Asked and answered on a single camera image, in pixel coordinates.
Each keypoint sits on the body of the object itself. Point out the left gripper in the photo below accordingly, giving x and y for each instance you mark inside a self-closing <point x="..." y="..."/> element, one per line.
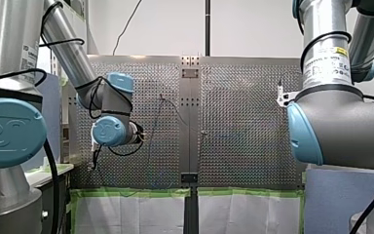
<point x="137" y="132"/>

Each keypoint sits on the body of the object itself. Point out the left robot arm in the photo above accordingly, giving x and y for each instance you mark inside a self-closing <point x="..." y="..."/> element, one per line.
<point x="9" y="130"/>

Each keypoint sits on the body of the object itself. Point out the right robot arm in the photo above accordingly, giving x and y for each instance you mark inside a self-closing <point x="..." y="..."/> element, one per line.
<point x="337" y="130"/>

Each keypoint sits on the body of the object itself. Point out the dark cabinet with white top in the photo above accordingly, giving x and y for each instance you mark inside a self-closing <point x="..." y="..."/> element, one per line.
<point x="53" y="201"/>

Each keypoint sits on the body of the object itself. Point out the black upright pole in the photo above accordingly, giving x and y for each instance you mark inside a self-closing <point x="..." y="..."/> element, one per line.
<point x="207" y="26"/>

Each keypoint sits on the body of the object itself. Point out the grey board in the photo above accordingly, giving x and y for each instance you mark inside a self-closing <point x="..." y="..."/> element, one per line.
<point x="334" y="201"/>

